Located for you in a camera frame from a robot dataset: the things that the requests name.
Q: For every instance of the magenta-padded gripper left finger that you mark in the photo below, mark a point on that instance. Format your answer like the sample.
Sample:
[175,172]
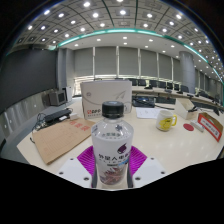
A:
[75,171]

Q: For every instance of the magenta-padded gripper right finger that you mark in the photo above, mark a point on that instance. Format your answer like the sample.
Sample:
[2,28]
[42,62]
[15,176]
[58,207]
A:
[148,171]

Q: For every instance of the clear bottle with black cap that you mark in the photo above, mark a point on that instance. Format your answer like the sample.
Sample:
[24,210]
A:
[111,150]

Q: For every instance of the brown paper envelope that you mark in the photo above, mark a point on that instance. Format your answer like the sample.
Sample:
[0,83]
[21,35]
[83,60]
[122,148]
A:
[60,140]

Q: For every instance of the white mug with yellow print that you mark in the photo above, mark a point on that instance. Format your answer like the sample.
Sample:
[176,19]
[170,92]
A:
[165,121]

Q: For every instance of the small white charger block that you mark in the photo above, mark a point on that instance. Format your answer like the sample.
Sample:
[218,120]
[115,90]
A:
[73,116]

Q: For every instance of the white printed paper sheet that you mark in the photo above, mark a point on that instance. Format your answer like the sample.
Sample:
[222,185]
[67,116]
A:
[146,113]

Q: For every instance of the flat round red coaster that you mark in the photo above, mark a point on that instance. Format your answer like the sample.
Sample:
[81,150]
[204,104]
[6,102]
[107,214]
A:
[188,127]

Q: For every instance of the beige divided organizer box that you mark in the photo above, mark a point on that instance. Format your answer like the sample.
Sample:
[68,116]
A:
[184,107]

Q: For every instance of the grey boxy monitor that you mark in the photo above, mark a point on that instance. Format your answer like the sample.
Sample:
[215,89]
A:
[57,98]

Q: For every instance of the brown cardboard box red-edged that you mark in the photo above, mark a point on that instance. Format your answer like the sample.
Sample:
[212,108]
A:
[210,126]

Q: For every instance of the large white cardboard box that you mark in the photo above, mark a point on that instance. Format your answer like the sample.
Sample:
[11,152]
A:
[100,98]

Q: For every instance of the row of black office chairs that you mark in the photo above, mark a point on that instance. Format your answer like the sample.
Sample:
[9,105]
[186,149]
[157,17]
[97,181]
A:
[166,84]

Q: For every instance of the group of round ceiling lights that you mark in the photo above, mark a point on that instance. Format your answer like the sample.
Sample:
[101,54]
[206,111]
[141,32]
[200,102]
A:
[95,15]

